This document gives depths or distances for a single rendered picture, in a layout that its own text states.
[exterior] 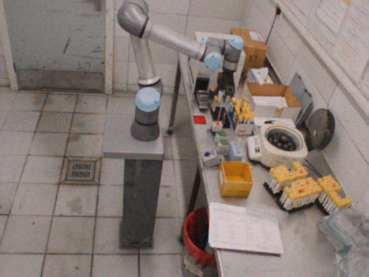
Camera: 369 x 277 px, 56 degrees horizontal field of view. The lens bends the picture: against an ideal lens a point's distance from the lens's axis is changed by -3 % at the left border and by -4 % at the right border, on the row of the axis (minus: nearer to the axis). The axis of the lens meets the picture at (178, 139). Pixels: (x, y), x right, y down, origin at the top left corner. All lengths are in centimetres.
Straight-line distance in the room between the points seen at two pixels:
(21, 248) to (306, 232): 175
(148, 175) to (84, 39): 187
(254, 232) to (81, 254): 128
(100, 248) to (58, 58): 191
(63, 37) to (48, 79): 49
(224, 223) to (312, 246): 39
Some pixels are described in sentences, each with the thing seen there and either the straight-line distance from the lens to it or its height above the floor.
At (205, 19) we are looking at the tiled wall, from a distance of 346.
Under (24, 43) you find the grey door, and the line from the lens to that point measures 359.
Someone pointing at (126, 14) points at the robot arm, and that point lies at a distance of 153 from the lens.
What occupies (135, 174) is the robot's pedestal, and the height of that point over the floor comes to 71.
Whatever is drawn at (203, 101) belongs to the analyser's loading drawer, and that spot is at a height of 92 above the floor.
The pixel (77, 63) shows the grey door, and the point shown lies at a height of 33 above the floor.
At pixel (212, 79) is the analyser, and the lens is 220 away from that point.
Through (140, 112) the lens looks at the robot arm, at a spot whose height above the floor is 107.
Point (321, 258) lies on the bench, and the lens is 161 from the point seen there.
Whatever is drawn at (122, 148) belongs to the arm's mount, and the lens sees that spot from 172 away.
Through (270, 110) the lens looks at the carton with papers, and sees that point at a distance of 206.
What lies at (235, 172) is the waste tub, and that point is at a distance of 173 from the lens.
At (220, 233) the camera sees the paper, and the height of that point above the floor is 89.
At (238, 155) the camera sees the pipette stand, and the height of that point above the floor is 97.
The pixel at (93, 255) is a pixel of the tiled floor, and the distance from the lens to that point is 243.
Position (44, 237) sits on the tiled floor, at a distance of 255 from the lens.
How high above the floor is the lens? 209
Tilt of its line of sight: 40 degrees down
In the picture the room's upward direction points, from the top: 10 degrees clockwise
